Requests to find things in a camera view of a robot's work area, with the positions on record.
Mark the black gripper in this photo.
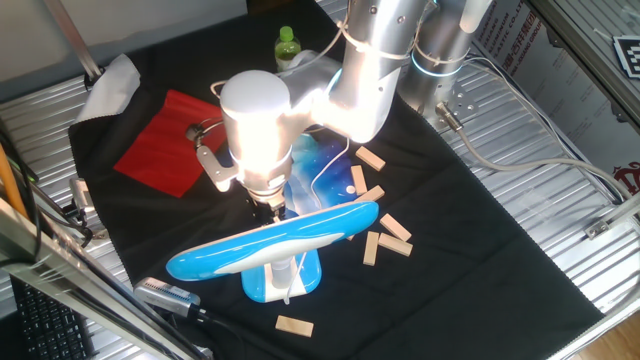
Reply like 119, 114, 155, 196
245, 192, 290, 225

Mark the blue and white desk lamp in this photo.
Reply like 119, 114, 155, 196
165, 199, 380, 305

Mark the red flag with white stick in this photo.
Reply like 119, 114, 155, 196
113, 88, 227, 199

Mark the green drink bottle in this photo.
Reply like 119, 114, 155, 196
273, 25, 303, 72

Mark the white cloth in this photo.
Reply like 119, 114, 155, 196
74, 53, 142, 124

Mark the black keyboard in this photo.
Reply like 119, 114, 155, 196
9, 273, 97, 360

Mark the orange pole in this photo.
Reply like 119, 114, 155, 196
0, 142, 29, 221

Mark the printed board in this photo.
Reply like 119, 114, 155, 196
469, 0, 640, 196

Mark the black and white marker tag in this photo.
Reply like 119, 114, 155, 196
612, 34, 640, 80

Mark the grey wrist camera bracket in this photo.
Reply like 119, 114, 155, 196
195, 143, 240, 194

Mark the white lamp power cable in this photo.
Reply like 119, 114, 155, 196
283, 135, 351, 306

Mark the black camera cable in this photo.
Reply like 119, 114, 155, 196
192, 307, 246, 360

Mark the aluminium frame bar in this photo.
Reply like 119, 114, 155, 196
0, 197, 214, 360

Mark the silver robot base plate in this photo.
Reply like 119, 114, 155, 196
417, 82, 479, 132

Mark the grey metal post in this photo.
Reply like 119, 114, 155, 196
43, 0, 105, 84

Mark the thick grey cable with connector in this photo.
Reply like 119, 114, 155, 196
434, 102, 640, 201

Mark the metal profile bracket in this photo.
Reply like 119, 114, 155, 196
584, 192, 640, 240

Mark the dark frame beam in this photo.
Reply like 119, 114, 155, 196
527, 0, 640, 126

